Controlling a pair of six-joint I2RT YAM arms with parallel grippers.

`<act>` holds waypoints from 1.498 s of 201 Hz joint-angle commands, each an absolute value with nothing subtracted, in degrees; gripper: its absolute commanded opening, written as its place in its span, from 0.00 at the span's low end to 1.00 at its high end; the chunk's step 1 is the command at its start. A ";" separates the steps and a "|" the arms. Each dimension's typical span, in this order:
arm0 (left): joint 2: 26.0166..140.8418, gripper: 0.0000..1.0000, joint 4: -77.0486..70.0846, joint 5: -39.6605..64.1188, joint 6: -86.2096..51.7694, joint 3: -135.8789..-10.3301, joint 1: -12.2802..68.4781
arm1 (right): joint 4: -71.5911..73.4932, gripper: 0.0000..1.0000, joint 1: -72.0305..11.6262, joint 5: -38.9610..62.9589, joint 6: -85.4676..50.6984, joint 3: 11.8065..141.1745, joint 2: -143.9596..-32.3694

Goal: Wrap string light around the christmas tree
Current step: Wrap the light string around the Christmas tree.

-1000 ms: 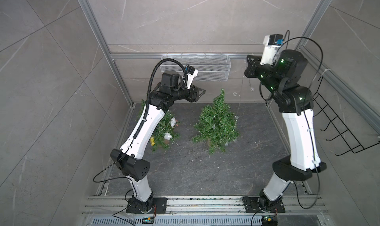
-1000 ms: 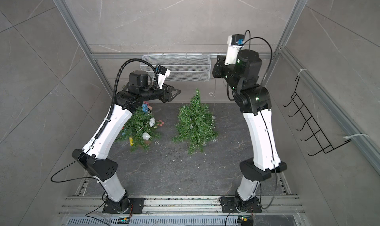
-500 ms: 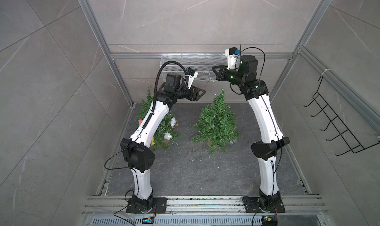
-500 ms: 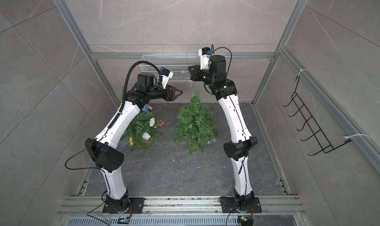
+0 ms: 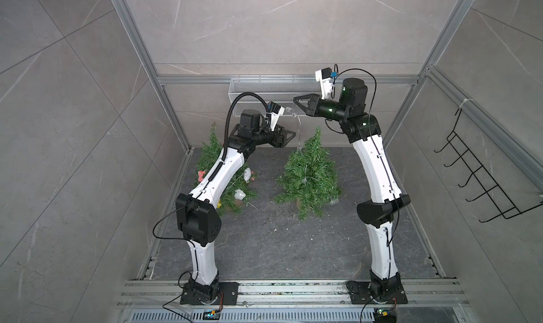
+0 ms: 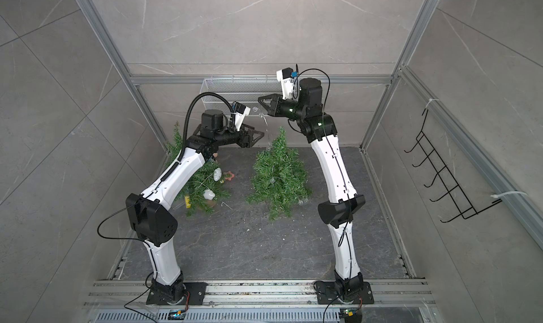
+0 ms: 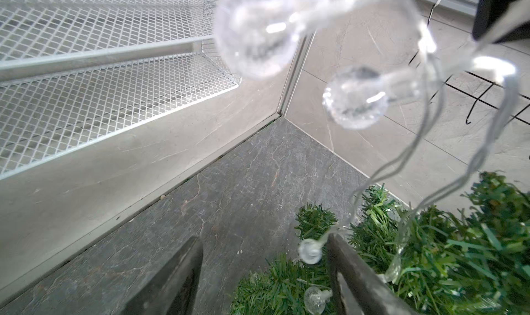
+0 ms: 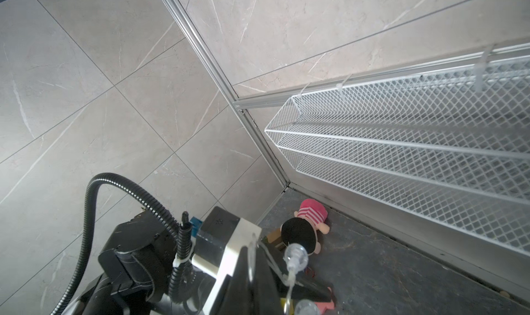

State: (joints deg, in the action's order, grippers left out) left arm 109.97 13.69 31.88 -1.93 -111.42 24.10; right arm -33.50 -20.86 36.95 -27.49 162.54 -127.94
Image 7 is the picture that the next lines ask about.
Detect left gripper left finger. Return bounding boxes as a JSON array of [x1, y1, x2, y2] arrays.
[[121, 236, 203, 314]]

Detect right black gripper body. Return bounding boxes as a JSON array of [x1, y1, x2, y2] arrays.
[[472, 0, 516, 41]]

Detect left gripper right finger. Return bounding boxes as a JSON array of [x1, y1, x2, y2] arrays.
[[326, 234, 417, 314]]

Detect green christmas tree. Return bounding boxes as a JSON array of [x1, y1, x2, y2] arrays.
[[229, 172, 529, 314]]

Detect clear bulb string light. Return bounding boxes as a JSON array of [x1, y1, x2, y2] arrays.
[[213, 0, 530, 315]]

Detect black wire hook rack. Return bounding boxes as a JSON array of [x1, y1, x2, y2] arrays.
[[407, 0, 530, 161]]

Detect white wire mesh basket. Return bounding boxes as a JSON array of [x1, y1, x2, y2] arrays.
[[1, 0, 241, 179]]

